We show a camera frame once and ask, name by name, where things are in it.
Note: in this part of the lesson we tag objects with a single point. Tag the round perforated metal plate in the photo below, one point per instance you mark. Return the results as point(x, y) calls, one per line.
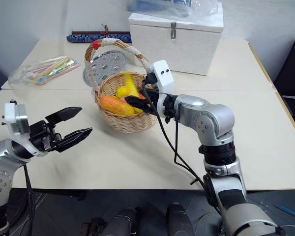
point(108, 62)

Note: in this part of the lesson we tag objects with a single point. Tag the white woven lidded box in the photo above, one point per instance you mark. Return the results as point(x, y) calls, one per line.
point(177, 49)

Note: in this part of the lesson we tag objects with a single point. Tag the blue stick on floor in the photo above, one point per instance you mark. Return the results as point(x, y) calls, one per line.
point(288, 211)

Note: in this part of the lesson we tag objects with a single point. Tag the blue patterned fabric roll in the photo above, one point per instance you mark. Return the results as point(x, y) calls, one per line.
point(98, 38)

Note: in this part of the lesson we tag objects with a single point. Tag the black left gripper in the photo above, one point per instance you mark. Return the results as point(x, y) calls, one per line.
point(40, 136)

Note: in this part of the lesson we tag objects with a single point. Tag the clear plastic bag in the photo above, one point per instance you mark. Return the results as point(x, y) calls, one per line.
point(172, 7)

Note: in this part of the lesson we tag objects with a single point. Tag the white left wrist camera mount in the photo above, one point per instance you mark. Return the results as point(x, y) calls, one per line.
point(9, 115)

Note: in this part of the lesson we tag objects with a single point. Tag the bag of colourful straws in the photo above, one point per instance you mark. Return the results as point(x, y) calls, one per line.
point(46, 70)

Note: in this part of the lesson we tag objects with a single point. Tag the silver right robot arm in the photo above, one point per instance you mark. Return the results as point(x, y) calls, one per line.
point(211, 118)

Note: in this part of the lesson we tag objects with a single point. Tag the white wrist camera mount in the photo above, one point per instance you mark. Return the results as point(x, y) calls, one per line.
point(9, 115)
point(164, 78)

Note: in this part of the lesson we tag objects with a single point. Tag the dark wooden rod with tassel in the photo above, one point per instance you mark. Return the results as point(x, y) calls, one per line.
point(88, 32)

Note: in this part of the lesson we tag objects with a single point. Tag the yellow banana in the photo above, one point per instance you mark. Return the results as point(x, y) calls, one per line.
point(130, 83)

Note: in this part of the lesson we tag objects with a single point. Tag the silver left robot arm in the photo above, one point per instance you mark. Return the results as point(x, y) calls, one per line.
point(0, 157)

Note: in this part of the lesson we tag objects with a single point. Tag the orange yellow mango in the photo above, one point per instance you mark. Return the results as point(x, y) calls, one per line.
point(115, 104)

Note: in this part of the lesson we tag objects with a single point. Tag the metal box latch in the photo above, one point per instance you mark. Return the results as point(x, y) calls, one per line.
point(173, 30)

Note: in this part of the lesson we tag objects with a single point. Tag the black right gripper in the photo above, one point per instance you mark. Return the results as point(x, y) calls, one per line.
point(153, 103)

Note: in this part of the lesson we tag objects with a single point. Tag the black chair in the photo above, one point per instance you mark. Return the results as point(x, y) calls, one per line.
point(293, 71)

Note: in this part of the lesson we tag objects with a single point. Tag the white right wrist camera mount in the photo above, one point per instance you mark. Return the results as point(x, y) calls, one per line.
point(164, 78)

